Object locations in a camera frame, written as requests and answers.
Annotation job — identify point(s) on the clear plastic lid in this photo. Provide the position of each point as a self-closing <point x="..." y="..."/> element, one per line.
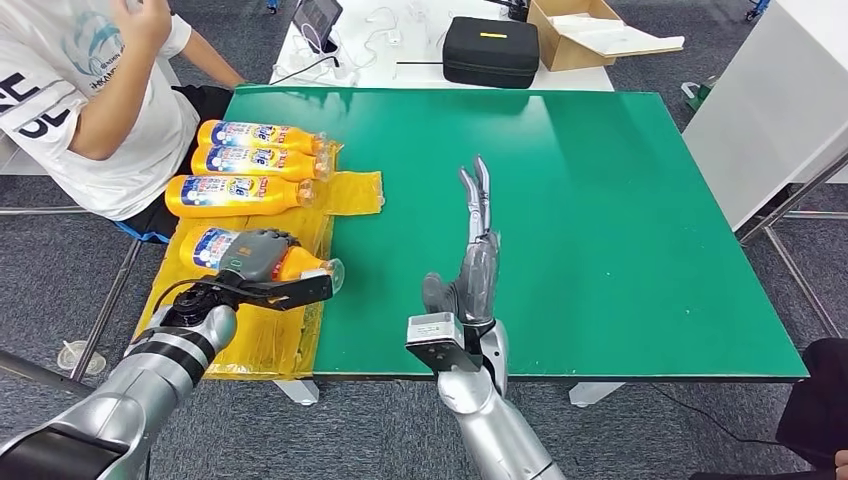
<point x="79" y="358"/>

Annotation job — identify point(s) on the white side table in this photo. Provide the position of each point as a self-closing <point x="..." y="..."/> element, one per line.
<point x="775" y="109"/>
<point x="13" y="159"/>

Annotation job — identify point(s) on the black carrying case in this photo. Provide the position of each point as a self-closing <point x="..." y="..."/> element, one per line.
<point x="490" y="58"/>

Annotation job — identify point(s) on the white power strip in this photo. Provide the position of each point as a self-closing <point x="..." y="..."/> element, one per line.
<point x="343" y="74"/>

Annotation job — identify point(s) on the orange detergent bottle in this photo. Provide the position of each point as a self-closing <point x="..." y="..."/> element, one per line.
<point x="258" y="161"/>
<point x="265" y="136"/>
<point x="238" y="196"/>
<point x="205" y="248"/>

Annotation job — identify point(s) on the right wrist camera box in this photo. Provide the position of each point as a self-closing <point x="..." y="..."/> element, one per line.
<point x="440" y="344"/>

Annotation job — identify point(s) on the white charger block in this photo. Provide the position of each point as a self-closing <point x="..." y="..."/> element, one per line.
<point x="395" y="38"/>

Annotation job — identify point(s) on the black tablet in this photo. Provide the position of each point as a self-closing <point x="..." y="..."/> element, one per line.
<point x="316" y="18"/>

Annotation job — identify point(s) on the thin black rod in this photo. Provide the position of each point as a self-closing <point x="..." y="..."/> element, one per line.
<point x="418" y="63"/>

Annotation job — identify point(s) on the person's right forearm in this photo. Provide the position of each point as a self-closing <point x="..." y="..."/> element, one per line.
<point x="112" y="106"/>

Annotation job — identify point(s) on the green white floor bracket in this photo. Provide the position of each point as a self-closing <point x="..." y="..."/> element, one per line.
<point x="697" y="95"/>

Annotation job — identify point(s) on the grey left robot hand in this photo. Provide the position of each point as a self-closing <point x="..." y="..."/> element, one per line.
<point x="255" y="255"/>

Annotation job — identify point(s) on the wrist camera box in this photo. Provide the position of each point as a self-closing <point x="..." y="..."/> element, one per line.
<point x="440" y="344"/>
<point x="298" y="290"/>

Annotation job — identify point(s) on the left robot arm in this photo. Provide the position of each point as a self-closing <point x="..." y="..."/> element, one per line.
<point x="132" y="391"/>

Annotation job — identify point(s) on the grey metal table frame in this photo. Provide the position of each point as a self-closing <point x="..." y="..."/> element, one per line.
<point x="109" y="305"/>
<point x="795" y="199"/>

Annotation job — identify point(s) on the person's hand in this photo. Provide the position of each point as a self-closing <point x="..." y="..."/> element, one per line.
<point x="842" y="465"/>

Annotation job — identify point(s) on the white table foot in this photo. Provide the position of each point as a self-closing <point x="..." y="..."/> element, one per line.
<point x="298" y="393"/>
<point x="596" y="395"/>

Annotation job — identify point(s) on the person's left forearm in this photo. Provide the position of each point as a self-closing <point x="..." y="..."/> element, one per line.
<point x="208" y="58"/>

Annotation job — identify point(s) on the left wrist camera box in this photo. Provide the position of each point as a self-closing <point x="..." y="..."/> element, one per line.
<point x="298" y="290"/>

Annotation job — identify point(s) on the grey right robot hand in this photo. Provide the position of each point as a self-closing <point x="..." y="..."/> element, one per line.
<point x="477" y="278"/>

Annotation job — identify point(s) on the cardboard box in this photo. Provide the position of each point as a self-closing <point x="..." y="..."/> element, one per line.
<point x="568" y="56"/>

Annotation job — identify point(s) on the black device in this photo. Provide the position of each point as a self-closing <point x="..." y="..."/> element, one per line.
<point x="520" y="10"/>

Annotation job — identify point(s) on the person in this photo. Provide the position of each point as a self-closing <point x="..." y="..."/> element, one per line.
<point x="60" y="73"/>

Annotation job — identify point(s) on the white foam sheet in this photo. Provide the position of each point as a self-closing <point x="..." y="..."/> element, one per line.
<point x="629" y="41"/>

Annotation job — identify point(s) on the person's right hand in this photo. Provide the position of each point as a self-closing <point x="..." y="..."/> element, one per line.
<point x="142" y="20"/>

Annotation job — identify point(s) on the yellow plastic wrapped board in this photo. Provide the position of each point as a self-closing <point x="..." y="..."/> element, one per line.
<point x="278" y="338"/>

